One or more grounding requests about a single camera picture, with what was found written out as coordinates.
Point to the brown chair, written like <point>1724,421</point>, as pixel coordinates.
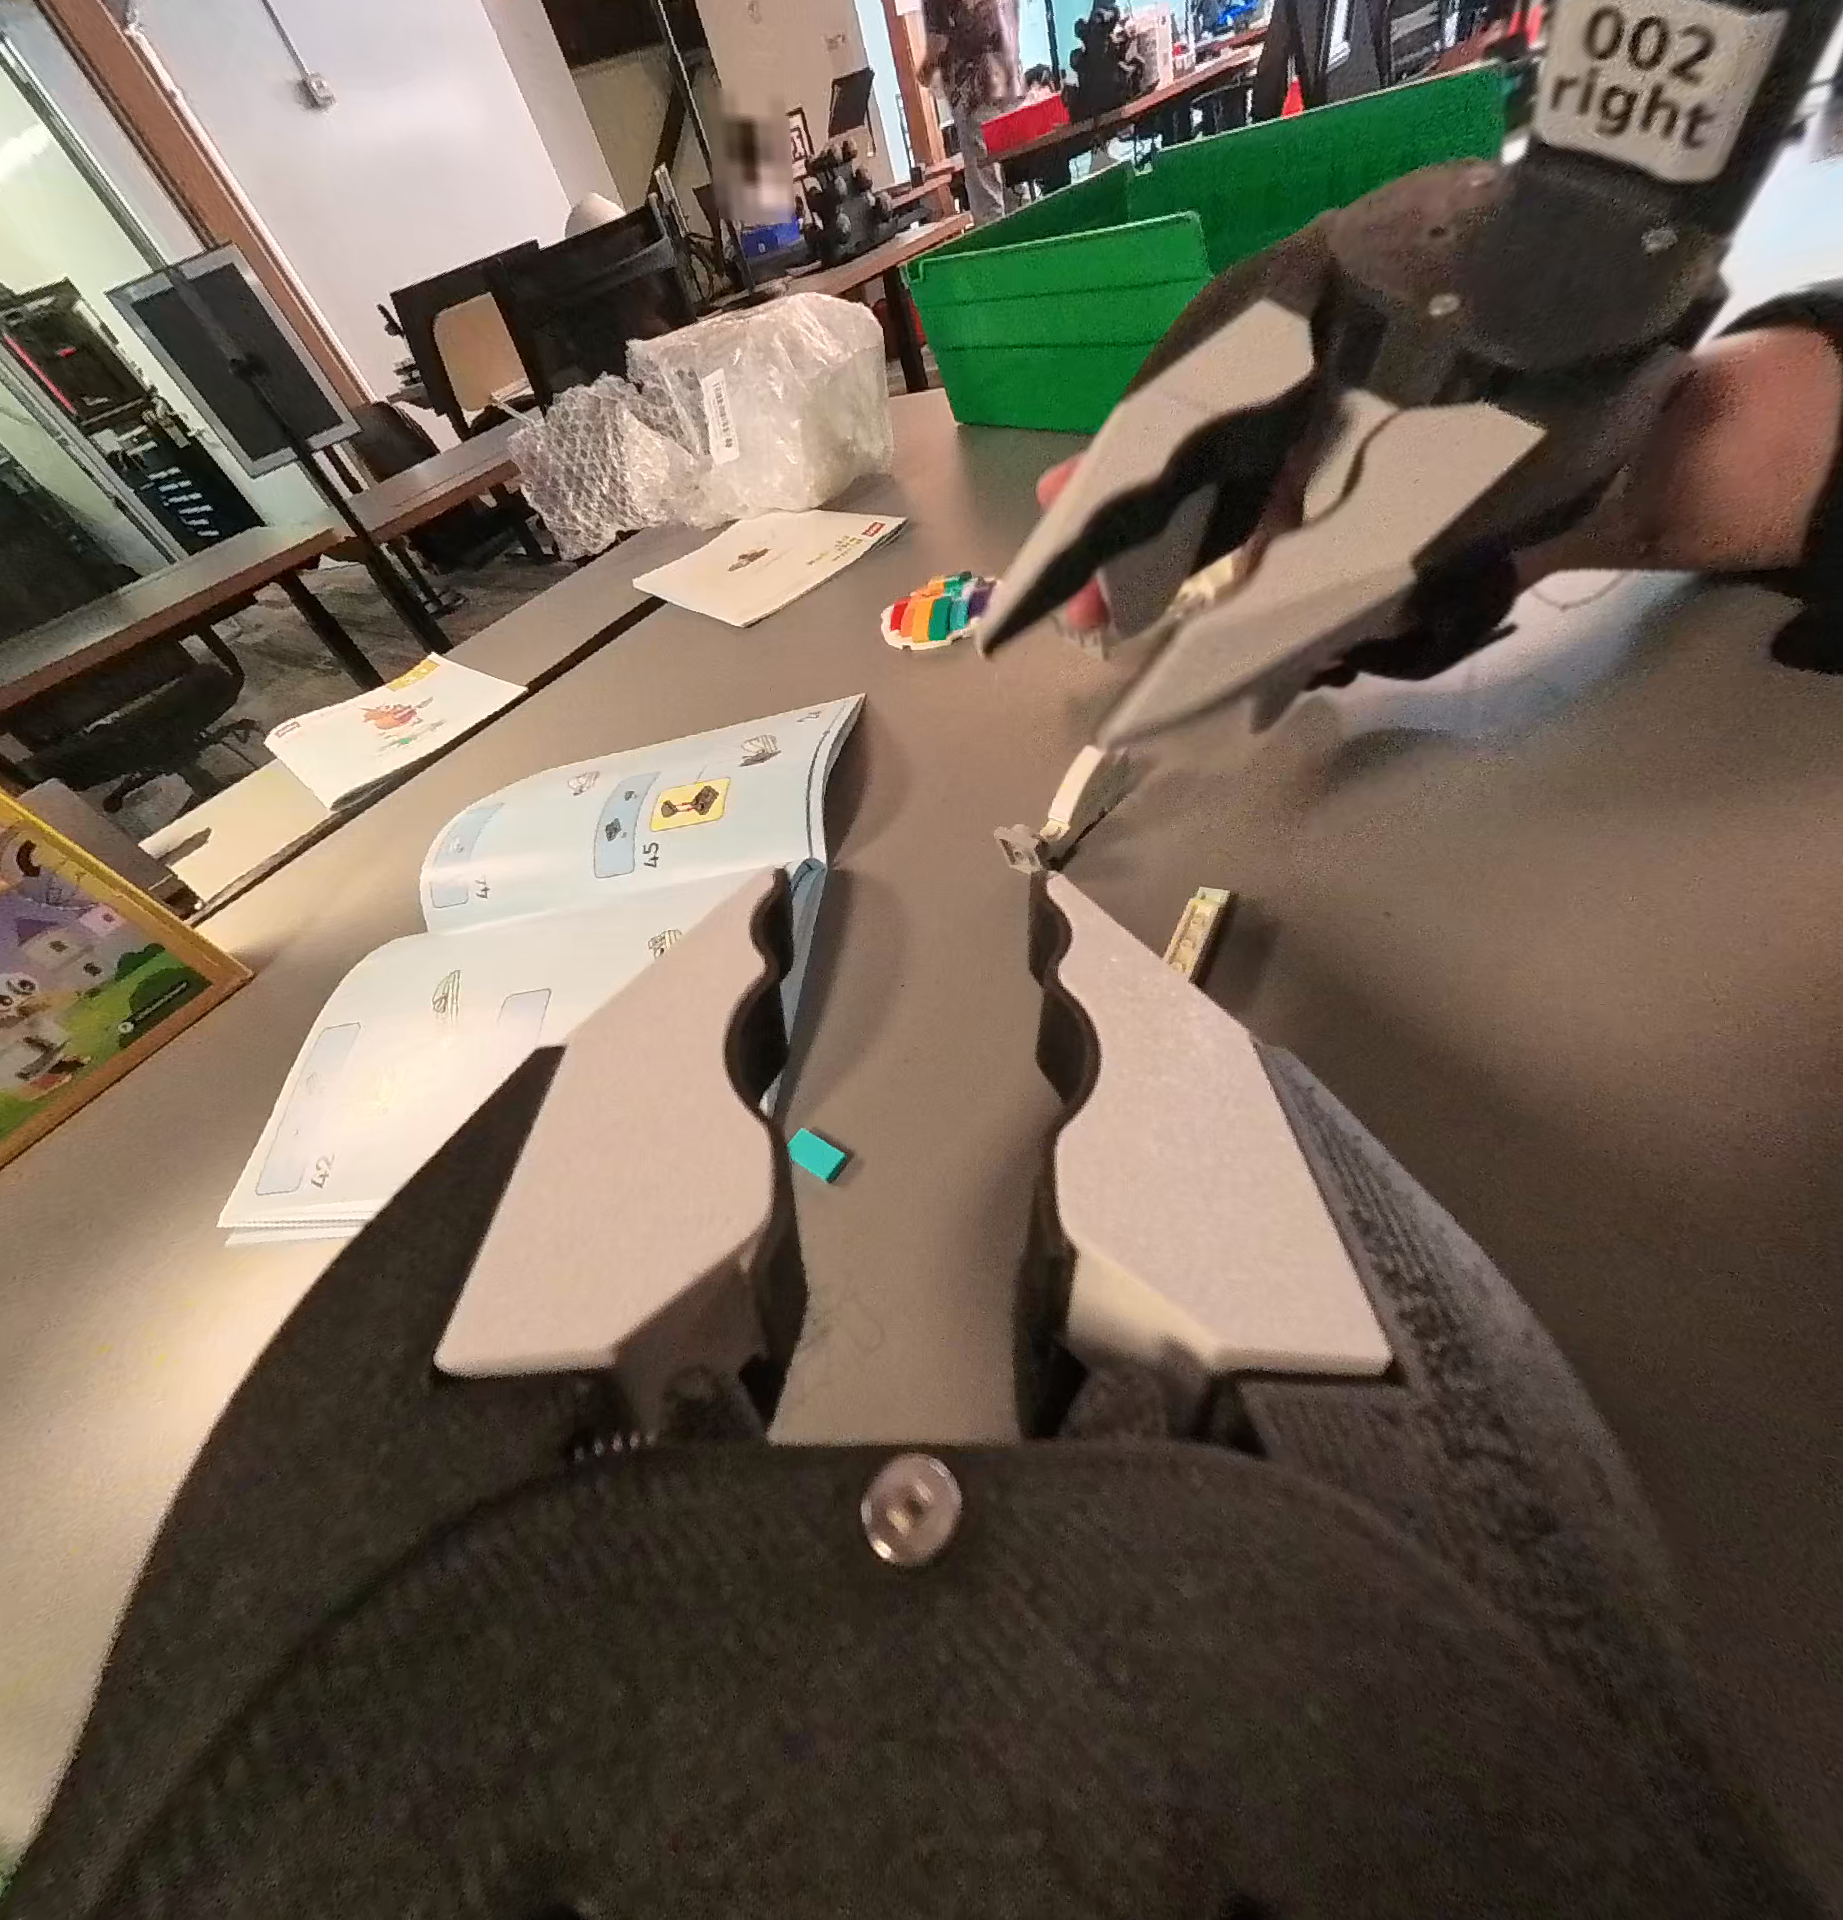
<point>463,352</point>

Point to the yellow-cornered instruction booklet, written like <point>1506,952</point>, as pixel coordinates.
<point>397,727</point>

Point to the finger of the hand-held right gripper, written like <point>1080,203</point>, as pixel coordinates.
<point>1161,421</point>
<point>1342,540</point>

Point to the grey screen on stand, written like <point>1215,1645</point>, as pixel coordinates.
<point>232,361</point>

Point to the teal lego tile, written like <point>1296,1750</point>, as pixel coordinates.
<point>817,1155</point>

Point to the dark side table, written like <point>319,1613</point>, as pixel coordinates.
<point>126,601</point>

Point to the white instruction booklet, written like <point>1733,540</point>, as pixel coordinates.
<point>771,566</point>

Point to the tan lego plate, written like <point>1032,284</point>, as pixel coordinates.
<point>1203,934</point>

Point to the colourful lego box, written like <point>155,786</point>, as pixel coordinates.
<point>66,991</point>

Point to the green plastic bin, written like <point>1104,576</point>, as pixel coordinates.
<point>1056,330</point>
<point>1311,166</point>

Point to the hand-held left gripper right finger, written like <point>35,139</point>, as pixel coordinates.
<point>1207,1201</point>

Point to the person's right hand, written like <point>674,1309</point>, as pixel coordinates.
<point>1701,466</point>

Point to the open light blue instruction booklet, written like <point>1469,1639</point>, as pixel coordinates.
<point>562,930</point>

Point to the black office chair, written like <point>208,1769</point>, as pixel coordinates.
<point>126,720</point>

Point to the red bin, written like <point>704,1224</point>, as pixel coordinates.
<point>1028,117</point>

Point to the bubble wrap bundle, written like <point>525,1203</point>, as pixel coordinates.
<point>742,421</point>

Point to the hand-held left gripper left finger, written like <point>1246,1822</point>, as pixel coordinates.
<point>637,1171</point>

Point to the rainbow lego model round base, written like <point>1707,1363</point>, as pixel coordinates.
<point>937,616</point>

